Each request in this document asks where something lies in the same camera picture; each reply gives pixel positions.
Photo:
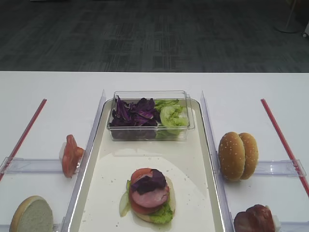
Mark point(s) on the white metal tray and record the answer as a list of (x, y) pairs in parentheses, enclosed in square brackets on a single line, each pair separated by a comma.
[(110, 164)]

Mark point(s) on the left red strip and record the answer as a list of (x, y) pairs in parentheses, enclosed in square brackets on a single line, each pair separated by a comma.
[(22, 137)]

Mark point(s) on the green lettuce on burger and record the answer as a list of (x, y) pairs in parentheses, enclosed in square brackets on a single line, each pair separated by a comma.
[(163, 213)]

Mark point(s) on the red strip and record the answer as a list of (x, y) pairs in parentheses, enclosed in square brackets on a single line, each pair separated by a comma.
[(22, 137), (282, 135)]

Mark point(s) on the left upper clear cross rail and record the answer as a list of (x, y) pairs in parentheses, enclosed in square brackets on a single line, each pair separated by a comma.
[(31, 166)]

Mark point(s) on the ham slice on burger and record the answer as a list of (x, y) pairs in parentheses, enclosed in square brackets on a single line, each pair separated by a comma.
[(150, 199)]

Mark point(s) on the sesame bun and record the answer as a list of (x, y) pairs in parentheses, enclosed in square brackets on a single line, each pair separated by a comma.
[(231, 154), (251, 154)]

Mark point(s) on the bottom bun half left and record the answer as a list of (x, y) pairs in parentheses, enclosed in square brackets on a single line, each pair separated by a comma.
[(34, 214)]

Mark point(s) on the white ham holder block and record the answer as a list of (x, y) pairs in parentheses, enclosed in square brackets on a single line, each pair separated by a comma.
[(276, 222)]

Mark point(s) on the tomato slices on burger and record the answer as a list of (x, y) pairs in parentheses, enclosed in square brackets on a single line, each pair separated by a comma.
[(142, 210)]

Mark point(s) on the tomato slices on holder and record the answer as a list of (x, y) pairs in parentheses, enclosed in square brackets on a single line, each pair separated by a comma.
[(72, 155)]

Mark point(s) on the ham slices on holder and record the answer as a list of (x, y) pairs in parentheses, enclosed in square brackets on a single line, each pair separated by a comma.
[(257, 218)]

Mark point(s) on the left lower clear cross rail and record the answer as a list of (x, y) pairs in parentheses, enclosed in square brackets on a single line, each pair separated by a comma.
[(58, 227)]

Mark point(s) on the left clear long rail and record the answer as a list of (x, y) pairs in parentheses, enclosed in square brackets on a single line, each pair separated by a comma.
[(67, 221)]

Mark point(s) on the right red strip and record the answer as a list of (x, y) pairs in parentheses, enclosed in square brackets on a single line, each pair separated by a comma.
[(282, 135)]

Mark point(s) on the clear long rail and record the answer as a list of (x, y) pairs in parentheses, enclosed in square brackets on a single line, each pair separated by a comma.
[(226, 219), (67, 221)]

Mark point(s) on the purple cabbage leaves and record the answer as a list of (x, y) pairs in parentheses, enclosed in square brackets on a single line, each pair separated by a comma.
[(142, 113)]

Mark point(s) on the green lettuce in container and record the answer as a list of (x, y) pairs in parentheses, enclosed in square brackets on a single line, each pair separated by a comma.
[(171, 115)]

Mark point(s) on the white tomato holder block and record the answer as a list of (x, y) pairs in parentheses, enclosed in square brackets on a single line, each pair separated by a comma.
[(61, 153)]

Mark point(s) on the purple cabbage on burger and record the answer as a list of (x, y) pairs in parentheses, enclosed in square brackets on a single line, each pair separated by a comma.
[(146, 180)]

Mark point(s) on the right upper clear cross rail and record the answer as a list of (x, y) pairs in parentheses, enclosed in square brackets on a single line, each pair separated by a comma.
[(289, 168)]

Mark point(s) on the right clear long rail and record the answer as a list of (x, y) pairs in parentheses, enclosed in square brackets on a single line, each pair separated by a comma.
[(226, 219)]

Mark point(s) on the clear cross rail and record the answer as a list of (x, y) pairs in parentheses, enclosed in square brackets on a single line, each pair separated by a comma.
[(289, 168), (294, 227), (58, 227), (31, 166)]

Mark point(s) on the clear plastic salad container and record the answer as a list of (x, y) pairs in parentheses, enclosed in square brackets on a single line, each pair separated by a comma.
[(151, 133)]

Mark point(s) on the right lower clear cross rail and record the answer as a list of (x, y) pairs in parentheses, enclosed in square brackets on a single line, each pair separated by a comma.
[(294, 227)]

